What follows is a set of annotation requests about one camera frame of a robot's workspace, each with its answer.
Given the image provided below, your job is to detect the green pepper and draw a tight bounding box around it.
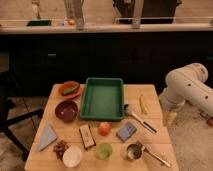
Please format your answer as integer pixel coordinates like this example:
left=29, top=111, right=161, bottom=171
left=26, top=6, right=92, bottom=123
left=62, top=85, right=79, bottom=96

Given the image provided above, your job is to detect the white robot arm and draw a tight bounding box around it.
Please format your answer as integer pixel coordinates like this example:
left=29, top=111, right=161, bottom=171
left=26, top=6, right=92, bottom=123
left=159, top=63, right=213, bottom=117

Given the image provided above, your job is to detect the green plastic tray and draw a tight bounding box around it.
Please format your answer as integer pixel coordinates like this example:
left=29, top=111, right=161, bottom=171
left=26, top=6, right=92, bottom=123
left=80, top=77, right=124, bottom=121

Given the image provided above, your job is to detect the orange plate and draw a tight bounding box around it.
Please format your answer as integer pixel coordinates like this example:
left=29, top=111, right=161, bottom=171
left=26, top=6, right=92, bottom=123
left=58, top=81, right=82, bottom=99

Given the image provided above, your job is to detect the orange peach fruit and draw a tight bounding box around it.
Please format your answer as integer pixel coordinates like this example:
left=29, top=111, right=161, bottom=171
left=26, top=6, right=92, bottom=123
left=98, top=122, right=111, bottom=136

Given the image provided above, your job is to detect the yellow banana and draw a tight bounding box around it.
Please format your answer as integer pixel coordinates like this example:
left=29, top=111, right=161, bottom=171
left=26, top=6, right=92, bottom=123
left=139, top=95, right=149, bottom=114

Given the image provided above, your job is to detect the dark red bowl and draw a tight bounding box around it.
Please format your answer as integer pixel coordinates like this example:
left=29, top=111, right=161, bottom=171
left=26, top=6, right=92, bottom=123
left=55, top=100, right=78, bottom=122

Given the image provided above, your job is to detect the wooden table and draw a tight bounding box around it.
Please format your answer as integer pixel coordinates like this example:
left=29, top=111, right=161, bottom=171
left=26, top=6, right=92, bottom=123
left=25, top=84, right=179, bottom=171

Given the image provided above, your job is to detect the blue sponge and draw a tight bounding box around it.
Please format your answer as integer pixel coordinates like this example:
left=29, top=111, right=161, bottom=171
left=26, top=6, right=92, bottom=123
left=116, top=122, right=137, bottom=142

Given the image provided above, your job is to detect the brown rectangular box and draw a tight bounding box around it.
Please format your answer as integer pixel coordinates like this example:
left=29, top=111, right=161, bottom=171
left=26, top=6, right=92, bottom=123
left=79, top=124, right=96, bottom=149

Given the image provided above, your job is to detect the green cup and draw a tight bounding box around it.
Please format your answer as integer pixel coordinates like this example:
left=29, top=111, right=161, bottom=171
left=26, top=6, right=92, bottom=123
left=96, top=143, right=112, bottom=160

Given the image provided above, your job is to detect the metal measuring cup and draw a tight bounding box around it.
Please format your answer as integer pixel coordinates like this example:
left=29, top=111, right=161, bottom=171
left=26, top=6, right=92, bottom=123
left=127, top=143, right=171, bottom=168

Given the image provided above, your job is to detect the blue triangular cloth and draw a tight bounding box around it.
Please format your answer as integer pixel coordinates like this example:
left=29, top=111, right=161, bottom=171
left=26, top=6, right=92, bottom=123
left=37, top=124, right=57, bottom=151

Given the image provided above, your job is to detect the dark counter cabinet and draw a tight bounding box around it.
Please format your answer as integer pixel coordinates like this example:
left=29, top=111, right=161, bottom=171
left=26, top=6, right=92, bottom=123
left=0, top=27, right=213, bottom=96

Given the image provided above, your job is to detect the black office chair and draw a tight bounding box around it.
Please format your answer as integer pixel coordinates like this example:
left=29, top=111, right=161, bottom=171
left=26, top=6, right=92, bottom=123
left=0, top=70, right=45, bottom=162

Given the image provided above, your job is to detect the black-handled spatula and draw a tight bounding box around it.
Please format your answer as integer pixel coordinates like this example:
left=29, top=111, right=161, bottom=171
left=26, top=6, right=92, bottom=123
left=124, top=104, right=157, bottom=134

